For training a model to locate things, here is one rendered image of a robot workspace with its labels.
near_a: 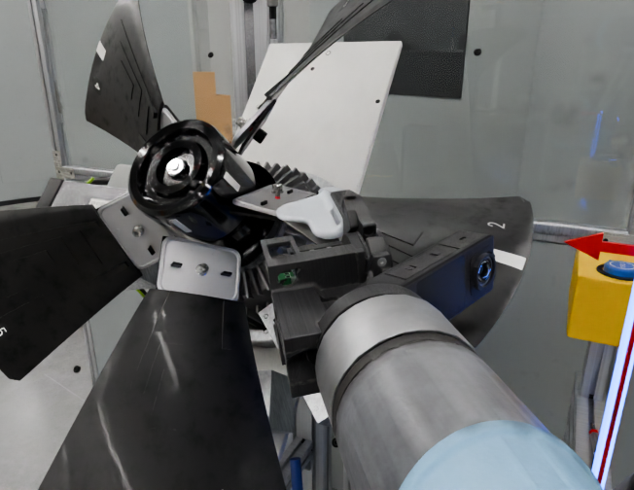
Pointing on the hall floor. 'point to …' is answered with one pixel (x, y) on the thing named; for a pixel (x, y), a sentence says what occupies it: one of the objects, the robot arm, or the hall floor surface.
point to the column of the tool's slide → (245, 49)
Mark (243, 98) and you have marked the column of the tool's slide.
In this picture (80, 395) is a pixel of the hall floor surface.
